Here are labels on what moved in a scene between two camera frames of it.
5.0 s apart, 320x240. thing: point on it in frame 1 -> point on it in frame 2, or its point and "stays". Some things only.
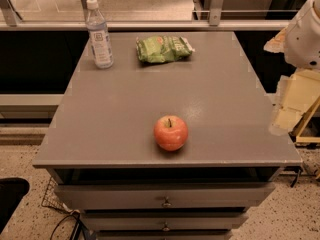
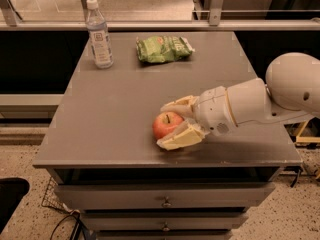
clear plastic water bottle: x=99 y=36 stays
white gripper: x=304 y=40 -> x=213 y=112
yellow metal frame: x=303 y=122 stays
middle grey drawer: x=165 y=221 stays
